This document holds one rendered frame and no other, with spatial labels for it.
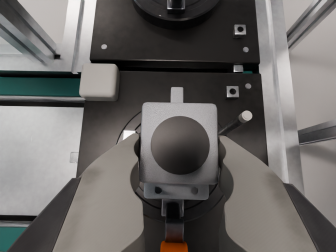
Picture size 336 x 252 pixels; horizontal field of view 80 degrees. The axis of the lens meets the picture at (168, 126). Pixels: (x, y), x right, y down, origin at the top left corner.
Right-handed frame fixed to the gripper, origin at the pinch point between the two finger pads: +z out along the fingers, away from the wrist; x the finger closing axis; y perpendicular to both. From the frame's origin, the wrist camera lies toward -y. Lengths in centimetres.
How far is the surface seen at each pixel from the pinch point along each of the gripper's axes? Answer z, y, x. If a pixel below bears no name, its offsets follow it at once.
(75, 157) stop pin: 10.1, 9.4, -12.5
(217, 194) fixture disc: 5.8, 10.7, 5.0
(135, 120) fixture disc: 11.1, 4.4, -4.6
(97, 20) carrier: 22.5, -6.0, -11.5
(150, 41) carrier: 20.4, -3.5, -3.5
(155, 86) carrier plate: 16.1, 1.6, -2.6
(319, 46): 33.6, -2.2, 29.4
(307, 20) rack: 22.5, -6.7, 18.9
